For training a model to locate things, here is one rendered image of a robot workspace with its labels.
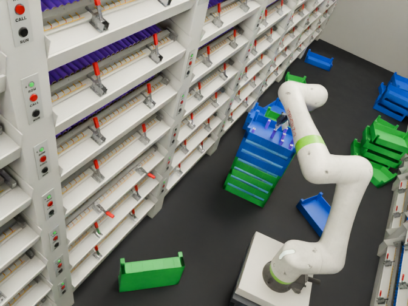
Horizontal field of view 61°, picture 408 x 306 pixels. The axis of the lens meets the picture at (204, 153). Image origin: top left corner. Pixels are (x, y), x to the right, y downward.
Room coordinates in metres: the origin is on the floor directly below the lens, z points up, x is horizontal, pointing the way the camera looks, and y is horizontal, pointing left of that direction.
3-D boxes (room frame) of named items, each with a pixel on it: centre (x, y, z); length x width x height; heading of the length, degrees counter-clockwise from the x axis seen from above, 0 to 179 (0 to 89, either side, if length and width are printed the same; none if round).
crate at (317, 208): (1.55, -0.88, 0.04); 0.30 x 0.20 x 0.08; 40
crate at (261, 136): (1.62, -0.36, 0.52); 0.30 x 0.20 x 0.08; 79
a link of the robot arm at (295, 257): (0.84, -0.50, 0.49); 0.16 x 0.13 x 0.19; 109
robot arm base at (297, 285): (0.84, -0.55, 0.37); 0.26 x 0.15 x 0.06; 92
